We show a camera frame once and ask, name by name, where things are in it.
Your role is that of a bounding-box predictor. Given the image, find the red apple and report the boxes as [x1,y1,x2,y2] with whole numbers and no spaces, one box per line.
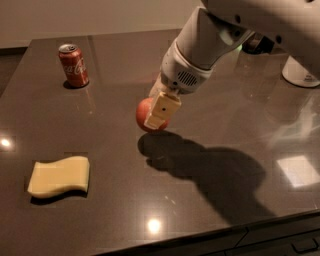
[135,96,171,133]

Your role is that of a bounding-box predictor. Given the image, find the black drawer handle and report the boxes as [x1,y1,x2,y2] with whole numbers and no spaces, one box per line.
[291,238,320,254]

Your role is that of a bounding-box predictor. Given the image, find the yellow wavy sponge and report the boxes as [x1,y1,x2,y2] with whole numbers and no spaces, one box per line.
[27,156,90,199]

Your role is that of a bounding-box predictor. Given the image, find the black container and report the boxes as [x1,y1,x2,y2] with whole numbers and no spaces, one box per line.
[242,33,274,55]

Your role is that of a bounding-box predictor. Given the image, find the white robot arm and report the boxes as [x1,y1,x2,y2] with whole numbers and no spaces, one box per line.
[137,0,320,131]

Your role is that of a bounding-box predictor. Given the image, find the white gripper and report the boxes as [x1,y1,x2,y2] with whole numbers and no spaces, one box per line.
[144,39,214,130]

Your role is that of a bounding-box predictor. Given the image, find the red cola can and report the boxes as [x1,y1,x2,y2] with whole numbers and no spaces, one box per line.
[58,44,89,88]

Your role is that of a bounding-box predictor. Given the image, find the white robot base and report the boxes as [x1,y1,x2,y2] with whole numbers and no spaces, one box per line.
[282,56,320,88]

